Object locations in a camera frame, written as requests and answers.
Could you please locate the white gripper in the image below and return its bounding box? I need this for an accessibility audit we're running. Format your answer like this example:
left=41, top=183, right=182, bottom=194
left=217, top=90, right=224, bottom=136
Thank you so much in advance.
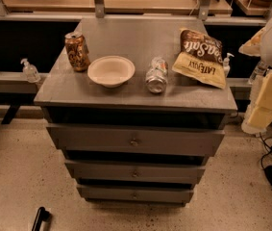
left=241, top=70, right=272, bottom=134

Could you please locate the grey drawer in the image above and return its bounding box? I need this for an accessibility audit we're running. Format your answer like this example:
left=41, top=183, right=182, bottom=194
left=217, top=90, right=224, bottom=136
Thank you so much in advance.
left=47, top=124, right=225, bottom=156
left=65, top=160, right=205, bottom=184
left=77, top=185, right=193, bottom=204

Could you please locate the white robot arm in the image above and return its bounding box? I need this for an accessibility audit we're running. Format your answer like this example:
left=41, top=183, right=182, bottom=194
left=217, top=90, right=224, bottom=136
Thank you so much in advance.
left=238, top=17, right=272, bottom=134

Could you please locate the grey drawer cabinet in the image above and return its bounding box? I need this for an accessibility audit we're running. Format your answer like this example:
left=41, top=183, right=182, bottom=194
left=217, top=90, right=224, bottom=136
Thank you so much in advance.
left=33, top=17, right=238, bottom=208

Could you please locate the grey top drawer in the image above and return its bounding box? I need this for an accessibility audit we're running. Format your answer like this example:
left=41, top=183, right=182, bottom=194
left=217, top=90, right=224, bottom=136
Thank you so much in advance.
left=47, top=124, right=225, bottom=156

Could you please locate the grey bottom drawer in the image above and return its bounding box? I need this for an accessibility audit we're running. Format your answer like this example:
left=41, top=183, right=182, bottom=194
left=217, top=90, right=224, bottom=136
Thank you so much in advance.
left=77, top=185, right=193, bottom=204

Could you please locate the clear water bottle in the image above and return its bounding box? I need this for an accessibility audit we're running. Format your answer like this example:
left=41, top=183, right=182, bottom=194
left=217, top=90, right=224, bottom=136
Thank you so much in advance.
left=248, top=60, right=268, bottom=85

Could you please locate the white pump bottle right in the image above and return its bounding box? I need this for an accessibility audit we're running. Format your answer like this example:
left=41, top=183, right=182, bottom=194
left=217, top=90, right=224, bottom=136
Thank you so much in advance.
left=223, top=53, right=234, bottom=77

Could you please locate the brown yellow chip bag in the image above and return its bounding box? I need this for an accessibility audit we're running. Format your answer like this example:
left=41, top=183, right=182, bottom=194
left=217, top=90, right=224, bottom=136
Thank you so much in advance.
left=172, top=28, right=226, bottom=90

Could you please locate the white paper bowl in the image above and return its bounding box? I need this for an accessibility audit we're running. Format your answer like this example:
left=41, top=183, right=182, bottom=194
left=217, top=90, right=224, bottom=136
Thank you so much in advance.
left=87, top=56, right=136, bottom=88

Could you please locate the orange soda can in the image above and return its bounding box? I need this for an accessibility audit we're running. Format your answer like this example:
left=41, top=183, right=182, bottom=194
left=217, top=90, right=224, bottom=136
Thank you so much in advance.
left=64, top=32, right=90, bottom=72

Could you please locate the clear sanitizer pump bottle left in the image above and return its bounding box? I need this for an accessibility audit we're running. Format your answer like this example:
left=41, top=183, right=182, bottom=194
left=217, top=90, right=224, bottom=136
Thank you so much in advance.
left=20, top=59, right=41, bottom=83

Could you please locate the black object on floor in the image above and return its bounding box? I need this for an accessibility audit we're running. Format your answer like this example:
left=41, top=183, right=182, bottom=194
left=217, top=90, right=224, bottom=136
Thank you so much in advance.
left=32, top=207, right=50, bottom=231

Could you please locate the wooden shelf rack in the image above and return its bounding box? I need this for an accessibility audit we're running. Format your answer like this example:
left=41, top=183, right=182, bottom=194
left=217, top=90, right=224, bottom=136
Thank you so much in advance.
left=0, top=0, right=272, bottom=25

